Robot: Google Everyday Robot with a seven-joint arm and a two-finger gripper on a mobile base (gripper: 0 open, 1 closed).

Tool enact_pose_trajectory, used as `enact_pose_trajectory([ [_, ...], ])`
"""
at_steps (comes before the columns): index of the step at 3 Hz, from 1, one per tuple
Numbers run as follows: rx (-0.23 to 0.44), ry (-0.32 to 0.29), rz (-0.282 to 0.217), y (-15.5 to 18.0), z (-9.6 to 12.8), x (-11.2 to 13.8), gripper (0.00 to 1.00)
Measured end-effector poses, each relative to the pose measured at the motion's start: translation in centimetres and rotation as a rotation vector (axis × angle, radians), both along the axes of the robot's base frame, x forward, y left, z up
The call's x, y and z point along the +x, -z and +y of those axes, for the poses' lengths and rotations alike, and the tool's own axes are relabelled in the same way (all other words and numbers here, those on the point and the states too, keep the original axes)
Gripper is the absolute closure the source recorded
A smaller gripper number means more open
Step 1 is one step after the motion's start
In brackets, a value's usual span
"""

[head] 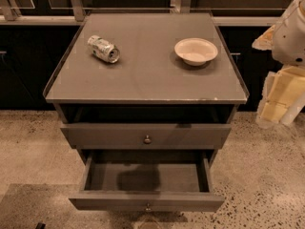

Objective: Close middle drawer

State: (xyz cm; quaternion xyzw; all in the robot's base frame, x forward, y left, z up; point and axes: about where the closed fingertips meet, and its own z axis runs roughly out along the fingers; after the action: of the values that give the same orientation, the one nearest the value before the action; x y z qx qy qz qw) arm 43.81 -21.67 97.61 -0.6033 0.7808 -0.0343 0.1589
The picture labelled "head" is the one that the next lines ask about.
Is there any white paper bowl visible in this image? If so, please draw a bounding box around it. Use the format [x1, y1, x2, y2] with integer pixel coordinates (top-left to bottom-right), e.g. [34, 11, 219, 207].
[174, 38, 218, 66]

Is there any grey top drawer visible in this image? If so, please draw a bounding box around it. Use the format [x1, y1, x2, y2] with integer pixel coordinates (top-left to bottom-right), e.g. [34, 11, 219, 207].
[61, 123, 231, 150]

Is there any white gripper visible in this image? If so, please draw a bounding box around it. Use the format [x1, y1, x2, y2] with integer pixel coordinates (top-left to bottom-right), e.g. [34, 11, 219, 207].
[252, 25, 305, 129]

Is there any white cylindrical robot link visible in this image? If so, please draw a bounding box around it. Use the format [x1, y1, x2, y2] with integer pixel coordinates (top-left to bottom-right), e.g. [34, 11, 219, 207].
[280, 93, 305, 125]

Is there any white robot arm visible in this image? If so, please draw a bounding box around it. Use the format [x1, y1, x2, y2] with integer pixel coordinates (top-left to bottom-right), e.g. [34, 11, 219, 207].
[252, 0, 305, 129]

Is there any grey drawer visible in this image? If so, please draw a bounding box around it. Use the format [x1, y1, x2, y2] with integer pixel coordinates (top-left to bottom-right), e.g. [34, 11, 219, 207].
[61, 123, 231, 150]
[70, 150, 224, 212]

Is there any crushed silver soda can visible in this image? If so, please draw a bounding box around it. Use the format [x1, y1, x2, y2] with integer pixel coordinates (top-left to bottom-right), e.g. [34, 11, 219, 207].
[88, 35, 120, 64]

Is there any metal railing frame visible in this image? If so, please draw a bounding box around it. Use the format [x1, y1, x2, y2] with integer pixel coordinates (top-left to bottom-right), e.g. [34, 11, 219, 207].
[0, 0, 293, 26]

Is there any grey drawer cabinet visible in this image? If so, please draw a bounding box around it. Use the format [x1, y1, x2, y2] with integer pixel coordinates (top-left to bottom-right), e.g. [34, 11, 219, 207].
[42, 12, 250, 159]

